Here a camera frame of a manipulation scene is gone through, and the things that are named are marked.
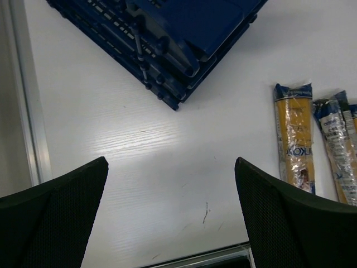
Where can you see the blue stacked plastic trays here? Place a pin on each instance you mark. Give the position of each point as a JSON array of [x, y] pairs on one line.
[[169, 46]]

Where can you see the left spaghetti bag on table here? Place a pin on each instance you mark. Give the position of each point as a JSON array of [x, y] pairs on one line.
[[293, 111]]

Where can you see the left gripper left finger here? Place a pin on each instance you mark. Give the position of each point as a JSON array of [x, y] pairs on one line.
[[49, 225]]

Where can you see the wide yellow spaghetti bag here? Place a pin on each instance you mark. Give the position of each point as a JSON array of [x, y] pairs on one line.
[[353, 109]]

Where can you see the middle dark spaghetti bag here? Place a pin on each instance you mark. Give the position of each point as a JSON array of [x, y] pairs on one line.
[[335, 121]]

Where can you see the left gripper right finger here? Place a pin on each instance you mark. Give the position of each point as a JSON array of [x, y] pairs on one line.
[[288, 227]]

